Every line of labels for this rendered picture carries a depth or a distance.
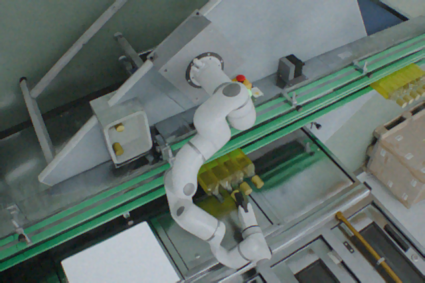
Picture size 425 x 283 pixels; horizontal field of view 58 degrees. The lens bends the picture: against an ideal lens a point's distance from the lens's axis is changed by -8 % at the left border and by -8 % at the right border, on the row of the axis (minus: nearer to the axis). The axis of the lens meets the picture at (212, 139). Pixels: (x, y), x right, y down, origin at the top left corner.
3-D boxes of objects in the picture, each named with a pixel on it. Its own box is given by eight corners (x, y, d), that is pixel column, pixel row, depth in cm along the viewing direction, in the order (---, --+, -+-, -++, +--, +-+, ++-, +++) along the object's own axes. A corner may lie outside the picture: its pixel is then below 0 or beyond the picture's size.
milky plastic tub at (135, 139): (107, 151, 169) (115, 166, 164) (95, 113, 152) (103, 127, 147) (145, 135, 174) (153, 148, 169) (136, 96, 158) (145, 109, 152)
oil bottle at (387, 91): (362, 80, 217) (399, 111, 201) (364, 72, 213) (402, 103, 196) (368, 77, 219) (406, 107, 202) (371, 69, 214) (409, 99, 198)
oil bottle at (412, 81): (382, 70, 222) (419, 99, 206) (384, 63, 218) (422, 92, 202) (388, 68, 224) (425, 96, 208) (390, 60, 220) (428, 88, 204)
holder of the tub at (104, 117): (109, 159, 173) (117, 171, 168) (95, 113, 152) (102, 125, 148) (145, 143, 178) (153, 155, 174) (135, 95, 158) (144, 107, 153)
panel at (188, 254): (58, 263, 163) (87, 333, 143) (56, 260, 160) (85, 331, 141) (239, 175, 192) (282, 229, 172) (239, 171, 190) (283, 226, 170)
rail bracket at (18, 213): (14, 212, 157) (28, 256, 144) (-3, 188, 145) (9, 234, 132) (24, 207, 159) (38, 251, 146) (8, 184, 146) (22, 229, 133)
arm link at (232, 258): (218, 213, 138) (261, 240, 146) (193, 232, 144) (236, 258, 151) (218, 231, 131) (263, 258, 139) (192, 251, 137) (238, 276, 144)
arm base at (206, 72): (177, 72, 147) (195, 96, 137) (200, 46, 144) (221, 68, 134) (204, 89, 158) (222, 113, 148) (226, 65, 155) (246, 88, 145)
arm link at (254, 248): (235, 264, 140) (254, 250, 136) (226, 238, 146) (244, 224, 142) (261, 268, 149) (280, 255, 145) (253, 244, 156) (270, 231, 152)
